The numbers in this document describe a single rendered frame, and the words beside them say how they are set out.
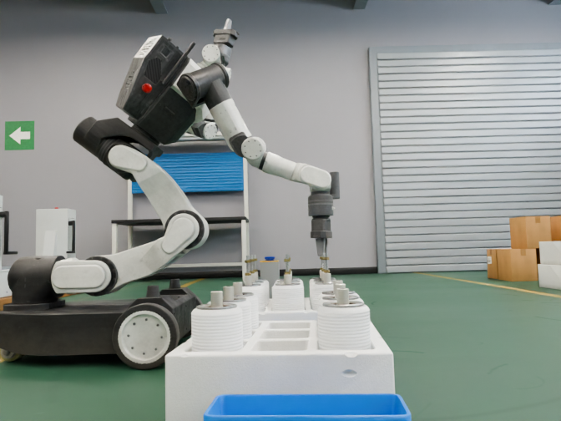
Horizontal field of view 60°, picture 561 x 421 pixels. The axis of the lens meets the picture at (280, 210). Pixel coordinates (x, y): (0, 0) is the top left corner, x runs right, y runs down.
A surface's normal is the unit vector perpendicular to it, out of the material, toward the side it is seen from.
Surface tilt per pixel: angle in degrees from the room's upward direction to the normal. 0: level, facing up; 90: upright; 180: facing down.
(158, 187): 112
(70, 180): 90
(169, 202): 90
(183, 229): 90
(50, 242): 78
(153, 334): 90
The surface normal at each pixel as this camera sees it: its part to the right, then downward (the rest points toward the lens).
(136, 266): 0.01, -0.08
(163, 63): 0.45, 0.26
